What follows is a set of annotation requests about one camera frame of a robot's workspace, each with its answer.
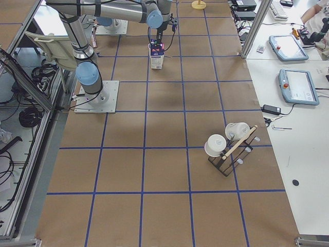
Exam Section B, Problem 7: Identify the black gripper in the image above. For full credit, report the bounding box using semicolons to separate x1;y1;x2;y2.
156;25;166;44

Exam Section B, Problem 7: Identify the blue white milk carton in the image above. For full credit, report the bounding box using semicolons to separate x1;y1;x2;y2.
149;43;165;69

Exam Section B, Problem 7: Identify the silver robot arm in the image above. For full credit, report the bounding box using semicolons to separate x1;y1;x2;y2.
96;17;121;29
46;1;172;105

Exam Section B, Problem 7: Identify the wooden mug tree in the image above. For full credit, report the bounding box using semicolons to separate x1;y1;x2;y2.
191;0;207;10

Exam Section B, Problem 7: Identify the small remote control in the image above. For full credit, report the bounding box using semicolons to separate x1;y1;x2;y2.
257;45;265;54

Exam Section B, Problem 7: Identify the far teach pendant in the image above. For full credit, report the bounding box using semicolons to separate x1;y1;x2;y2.
269;35;309;61

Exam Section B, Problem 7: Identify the teach pendant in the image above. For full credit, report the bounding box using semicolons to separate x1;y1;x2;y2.
269;35;309;61
278;69;319;105

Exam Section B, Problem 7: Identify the white mug on rack rear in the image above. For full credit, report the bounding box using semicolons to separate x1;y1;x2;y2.
225;122;250;140

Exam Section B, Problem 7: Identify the white mug on rack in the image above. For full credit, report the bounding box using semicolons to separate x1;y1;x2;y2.
225;122;250;140
204;134;227;157

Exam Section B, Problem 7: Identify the white mug on rack front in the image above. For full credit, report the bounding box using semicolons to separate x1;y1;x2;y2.
204;134;227;157

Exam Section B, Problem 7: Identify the black power adapter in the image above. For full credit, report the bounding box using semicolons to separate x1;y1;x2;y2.
261;104;281;116

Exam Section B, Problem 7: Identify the near teach pendant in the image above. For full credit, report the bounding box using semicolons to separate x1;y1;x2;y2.
278;69;319;105

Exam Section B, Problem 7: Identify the hex key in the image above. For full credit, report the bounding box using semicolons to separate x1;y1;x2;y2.
272;125;292;130

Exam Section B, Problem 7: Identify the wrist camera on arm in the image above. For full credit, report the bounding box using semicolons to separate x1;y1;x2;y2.
168;17;178;33

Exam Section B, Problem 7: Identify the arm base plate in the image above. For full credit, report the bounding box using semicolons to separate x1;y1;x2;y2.
96;20;128;36
74;80;119;114

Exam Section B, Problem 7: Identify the aluminium frame post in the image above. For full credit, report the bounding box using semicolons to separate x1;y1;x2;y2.
241;0;272;59

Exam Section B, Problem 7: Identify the black wire mug rack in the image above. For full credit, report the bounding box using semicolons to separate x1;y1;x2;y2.
208;136;253;177

